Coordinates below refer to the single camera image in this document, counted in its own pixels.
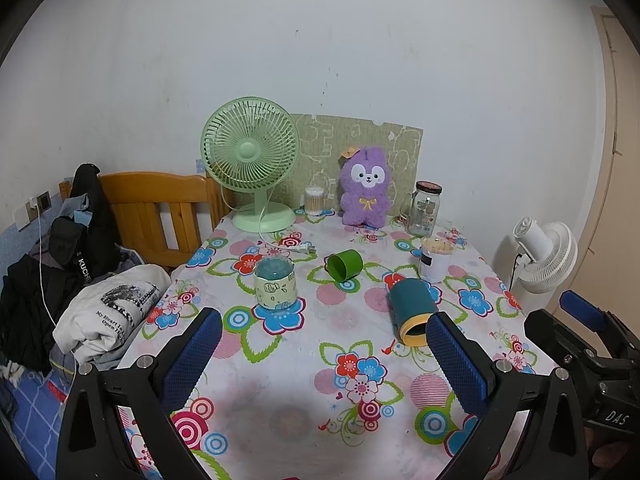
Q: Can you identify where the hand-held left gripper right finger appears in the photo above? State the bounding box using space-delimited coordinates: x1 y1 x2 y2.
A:
425 311 591 480

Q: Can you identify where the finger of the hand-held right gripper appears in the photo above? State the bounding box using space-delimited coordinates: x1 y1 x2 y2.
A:
523 308 608 376
559 290 640 356

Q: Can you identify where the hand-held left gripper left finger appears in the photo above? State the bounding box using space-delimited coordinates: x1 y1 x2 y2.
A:
56 306 223 480

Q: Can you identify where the teal cup with yellow rim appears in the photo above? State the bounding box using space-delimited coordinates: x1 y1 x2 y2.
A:
388 279 434 347

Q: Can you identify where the printed pale green cup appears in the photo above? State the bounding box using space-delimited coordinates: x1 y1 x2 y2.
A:
254 256 297 311

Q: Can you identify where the small green cup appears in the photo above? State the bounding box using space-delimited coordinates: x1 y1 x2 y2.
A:
327 249 364 281

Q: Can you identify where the white standing fan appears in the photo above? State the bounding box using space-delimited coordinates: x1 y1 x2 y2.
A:
509 217 579 306

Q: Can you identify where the white printed shirt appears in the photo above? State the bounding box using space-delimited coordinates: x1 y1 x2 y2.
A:
52 264 172 363

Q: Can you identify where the white toothpick container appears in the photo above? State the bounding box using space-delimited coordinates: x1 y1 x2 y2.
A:
419 237 453 283

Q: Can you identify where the floral tablecloth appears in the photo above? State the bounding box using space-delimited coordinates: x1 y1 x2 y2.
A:
116 207 561 480

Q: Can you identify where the beige door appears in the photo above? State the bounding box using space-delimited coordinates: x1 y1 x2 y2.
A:
545 6 640 321

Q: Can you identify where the glass jar with lid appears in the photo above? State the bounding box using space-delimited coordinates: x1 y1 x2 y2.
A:
406 181 443 237

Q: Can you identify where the white power plug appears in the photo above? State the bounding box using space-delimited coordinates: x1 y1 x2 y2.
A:
277 237 317 257

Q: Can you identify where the blue checked blanket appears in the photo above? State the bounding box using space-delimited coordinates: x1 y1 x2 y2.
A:
0 367 77 478

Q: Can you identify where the wooden chair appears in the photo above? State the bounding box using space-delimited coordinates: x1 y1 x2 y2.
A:
59 172 227 268

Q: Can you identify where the dark clothes pile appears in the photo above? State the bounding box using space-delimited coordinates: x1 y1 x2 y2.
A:
0 254 86 376

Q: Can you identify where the purple plush toy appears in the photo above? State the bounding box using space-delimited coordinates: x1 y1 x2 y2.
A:
338 146 399 227

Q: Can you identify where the cotton swab container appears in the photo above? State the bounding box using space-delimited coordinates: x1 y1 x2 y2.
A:
305 186 326 217

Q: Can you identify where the green desk fan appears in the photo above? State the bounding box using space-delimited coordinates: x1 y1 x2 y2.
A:
201 99 301 234

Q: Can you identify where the green patterned board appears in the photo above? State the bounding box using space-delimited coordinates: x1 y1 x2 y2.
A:
289 114 424 218

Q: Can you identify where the white charging cable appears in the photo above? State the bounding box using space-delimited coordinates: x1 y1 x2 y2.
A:
36 219 57 327

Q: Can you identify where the wall socket with charger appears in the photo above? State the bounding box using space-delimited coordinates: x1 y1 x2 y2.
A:
26 191 53 222

